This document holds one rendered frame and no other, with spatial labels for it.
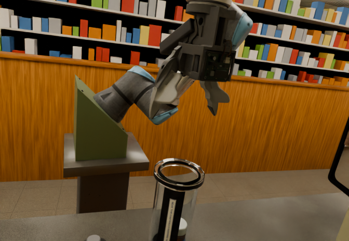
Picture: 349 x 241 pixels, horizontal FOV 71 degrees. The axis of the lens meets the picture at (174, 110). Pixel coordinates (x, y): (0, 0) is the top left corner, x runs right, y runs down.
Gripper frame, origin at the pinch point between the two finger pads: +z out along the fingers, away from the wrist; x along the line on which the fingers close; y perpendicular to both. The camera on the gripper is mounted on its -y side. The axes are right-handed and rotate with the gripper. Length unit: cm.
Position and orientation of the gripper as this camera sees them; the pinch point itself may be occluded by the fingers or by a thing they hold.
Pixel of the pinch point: (183, 116)
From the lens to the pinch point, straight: 48.3
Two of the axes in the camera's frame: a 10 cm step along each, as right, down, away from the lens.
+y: 5.2, 3.0, -8.0
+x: 8.4, -0.3, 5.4
